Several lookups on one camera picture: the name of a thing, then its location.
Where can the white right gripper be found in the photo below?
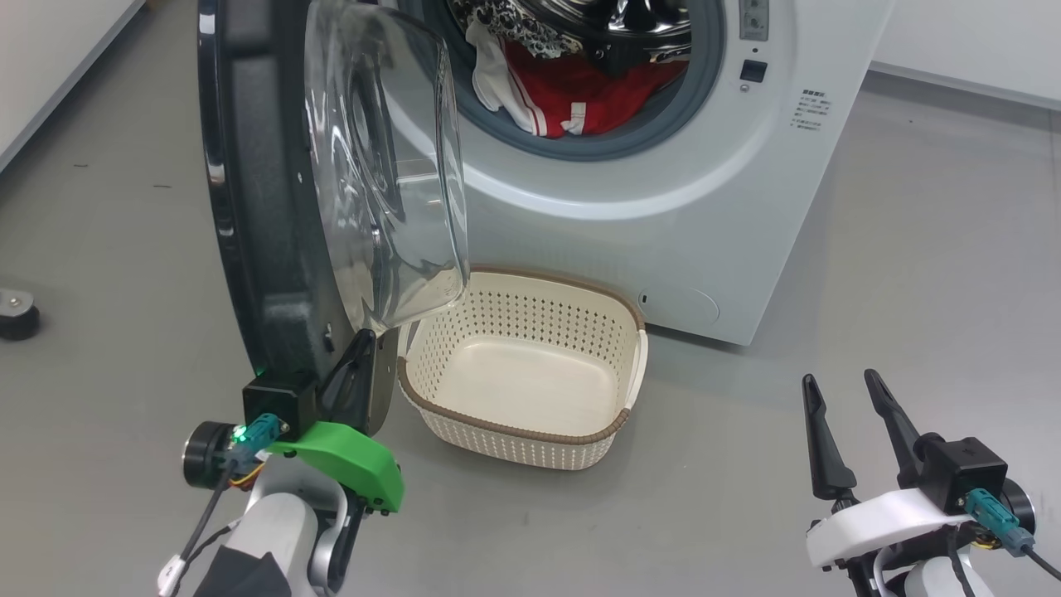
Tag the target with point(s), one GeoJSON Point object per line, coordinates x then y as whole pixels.
{"type": "Point", "coordinates": [870, 522]}

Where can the black caster wheel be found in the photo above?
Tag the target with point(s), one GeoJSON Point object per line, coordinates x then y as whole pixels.
{"type": "Point", "coordinates": [16, 315]}

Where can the white washing machine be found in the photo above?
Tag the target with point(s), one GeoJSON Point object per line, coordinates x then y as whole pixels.
{"type": "Point", "coordinates": [622, 215]}

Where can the white mobile partition panel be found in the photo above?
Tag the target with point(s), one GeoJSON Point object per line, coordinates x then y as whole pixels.
{"type": "Point", "coordinates": [41, 58]}

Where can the grey glass washing machine door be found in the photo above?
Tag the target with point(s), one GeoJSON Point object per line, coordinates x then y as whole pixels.
{"type": "Point", "coordinates": [265, 207]}

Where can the cream perforated laundry basket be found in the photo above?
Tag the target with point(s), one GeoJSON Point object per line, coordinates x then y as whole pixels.
{"type": "Point", "coordinates": [530, 390]}

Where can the leopard print garment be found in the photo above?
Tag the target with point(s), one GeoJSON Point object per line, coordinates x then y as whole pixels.
{"type": "Point", "coordinates": [514, 21]}

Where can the red garment white stripes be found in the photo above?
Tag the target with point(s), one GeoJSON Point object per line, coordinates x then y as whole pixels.
{"type": "Point", "coordinates": [572, 91]}

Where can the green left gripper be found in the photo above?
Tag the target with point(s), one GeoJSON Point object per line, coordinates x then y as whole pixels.
{"type": "Point", "coordinates": [356, 464]}

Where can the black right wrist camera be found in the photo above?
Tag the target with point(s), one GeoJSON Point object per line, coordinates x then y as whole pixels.
{"type": "Point", "coordinates": [961, 473]}

